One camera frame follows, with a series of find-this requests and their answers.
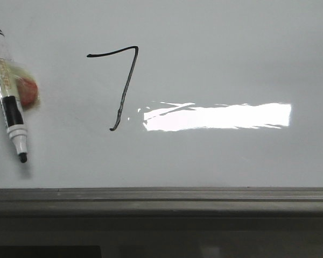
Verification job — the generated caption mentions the red magnet taped to marker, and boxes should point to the red magnet taped to marker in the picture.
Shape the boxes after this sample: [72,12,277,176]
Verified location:
[15,63,40,110]

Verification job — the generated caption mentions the black white whiteboard marker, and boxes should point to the black white whiteboard marker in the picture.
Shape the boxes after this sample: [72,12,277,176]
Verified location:
[0,29,27,163]

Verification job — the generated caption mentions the white whiteboard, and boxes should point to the white whiteboard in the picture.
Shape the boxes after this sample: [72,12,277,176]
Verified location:
[0,1,323,188]

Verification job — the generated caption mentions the grey whiteboard frame rail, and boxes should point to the grey whiteboard frame rail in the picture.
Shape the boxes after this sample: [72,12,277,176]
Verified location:
[0,187,323,217]

